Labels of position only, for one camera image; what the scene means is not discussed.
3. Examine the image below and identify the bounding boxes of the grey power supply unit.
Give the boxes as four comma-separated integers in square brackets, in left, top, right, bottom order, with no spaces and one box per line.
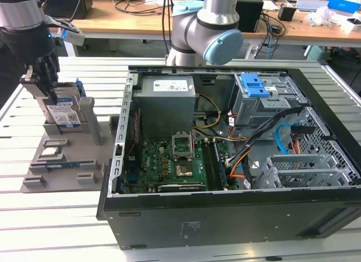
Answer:
[131,75,197,141]

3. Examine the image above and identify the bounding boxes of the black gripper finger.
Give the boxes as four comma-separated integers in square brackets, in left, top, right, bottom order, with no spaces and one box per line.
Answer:
[37,56,61,99]
[19,65,43,98]

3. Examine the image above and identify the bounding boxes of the CPU socket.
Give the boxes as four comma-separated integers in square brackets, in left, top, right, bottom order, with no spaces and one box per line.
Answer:
[174,159,196,178]

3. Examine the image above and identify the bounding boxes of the green motherboard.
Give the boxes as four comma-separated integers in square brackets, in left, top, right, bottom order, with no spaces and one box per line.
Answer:
[122,139,226,194]

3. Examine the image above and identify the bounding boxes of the white box with phone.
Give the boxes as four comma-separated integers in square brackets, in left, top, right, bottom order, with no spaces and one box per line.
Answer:
[340,16,361,34]

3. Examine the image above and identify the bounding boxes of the black RAM slot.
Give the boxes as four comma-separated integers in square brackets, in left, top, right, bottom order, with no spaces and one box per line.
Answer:
[201,142,222,191]

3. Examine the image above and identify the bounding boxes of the grey metal disk bay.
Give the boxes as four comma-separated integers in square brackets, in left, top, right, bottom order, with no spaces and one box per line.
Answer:
[252,153,353,191]

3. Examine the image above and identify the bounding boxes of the red thin wire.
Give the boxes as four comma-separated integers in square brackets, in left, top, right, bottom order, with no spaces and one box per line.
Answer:
[125,108,142,161]

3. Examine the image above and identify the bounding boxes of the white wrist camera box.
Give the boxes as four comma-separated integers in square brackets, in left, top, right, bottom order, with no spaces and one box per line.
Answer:
[58,27,85,47]

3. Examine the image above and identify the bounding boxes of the blue wire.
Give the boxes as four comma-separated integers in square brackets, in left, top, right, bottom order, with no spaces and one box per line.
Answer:
[275,122,300,155]

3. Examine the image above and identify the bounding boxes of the small black box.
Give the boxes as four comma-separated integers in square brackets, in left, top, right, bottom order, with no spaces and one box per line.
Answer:
[278,5,297,22]

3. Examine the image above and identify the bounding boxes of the blue white box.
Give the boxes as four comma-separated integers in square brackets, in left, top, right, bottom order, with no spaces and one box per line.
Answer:
[327,0,361,14]

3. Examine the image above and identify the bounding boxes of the black PC case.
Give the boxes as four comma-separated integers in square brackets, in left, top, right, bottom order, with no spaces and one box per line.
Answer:
[95,64,361,250]

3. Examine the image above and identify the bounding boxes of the grey flat tray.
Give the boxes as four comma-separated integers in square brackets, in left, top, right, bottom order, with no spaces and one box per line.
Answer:
[296,0,329,13]

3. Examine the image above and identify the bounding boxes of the black connector orange wire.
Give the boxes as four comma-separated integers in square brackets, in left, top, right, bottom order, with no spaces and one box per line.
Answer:
[289,125,315,155]

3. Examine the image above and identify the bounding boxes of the black cable bundle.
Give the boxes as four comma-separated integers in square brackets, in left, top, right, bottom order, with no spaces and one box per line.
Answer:
[225,106,304,168]

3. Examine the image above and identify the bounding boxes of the large black box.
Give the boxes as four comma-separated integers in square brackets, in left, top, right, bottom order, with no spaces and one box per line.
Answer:
[42,0,93,20]

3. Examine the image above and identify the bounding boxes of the grey parts rack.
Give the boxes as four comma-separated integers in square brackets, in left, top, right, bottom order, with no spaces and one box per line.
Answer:
[21,97,121,194]

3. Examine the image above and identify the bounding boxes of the blue plastic drive latch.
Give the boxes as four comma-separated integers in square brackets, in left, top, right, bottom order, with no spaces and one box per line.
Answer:
[241,72,271,98]

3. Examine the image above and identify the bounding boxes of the pale green bin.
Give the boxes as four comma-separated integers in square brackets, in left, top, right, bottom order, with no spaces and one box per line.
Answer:
[304,46,328,62]

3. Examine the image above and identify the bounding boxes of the black graphics card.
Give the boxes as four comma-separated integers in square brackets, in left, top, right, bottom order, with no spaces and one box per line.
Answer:
[156,182,206,194]

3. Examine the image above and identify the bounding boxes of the yellow wires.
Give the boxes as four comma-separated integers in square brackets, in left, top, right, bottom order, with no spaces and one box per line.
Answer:
[193,94,222,130]

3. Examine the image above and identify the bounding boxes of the black cable coil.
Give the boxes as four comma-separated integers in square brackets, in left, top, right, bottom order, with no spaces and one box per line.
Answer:
[112,0,173,18]

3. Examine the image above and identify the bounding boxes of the hard disk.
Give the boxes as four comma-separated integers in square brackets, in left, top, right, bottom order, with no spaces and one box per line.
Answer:
[36,78,85,130]

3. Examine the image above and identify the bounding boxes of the orange flat wire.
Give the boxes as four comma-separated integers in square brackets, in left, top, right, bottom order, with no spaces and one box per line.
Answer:
[230,153,249,180]

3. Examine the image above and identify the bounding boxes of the coloured power wire bundle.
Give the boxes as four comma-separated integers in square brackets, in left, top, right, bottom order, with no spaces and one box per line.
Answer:
[227,111,249,143]

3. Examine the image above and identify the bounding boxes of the silver CPU chip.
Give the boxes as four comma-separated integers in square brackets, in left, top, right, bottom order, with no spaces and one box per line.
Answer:
[41,147,61,157]

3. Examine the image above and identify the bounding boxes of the long wooden desk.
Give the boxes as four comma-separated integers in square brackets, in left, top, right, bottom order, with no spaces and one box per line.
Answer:
[42,0,361,48]

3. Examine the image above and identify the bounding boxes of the clear plastic bag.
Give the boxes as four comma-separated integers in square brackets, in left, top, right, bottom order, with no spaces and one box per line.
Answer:
[306,6,339,27]

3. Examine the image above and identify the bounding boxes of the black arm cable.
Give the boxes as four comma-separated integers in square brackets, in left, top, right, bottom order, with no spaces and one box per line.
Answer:
[161,0,174,58]

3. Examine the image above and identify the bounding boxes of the installed RAM stick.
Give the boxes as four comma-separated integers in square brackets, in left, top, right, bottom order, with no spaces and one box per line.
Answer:
[213,142,228,190]

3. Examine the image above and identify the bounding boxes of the metal socket cover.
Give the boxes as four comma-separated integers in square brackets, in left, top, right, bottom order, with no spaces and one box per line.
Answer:
[171,130,195,161]

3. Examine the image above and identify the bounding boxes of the grey metal drive cage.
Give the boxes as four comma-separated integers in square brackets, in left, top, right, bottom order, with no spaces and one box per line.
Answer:
[230,74,308,129]

